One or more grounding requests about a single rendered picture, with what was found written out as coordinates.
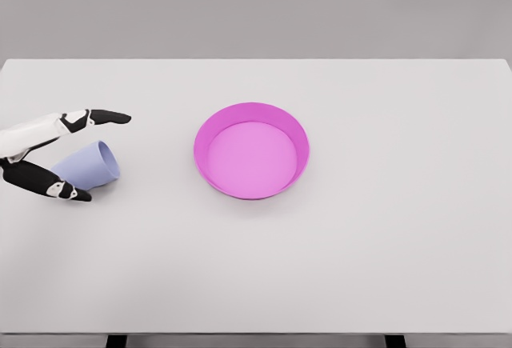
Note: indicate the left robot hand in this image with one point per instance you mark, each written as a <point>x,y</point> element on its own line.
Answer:
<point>36,130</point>

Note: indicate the pink plate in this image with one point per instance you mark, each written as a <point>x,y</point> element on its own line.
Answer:
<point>252,156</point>

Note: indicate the lavender cup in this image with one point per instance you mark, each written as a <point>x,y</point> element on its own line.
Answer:
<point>86,168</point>

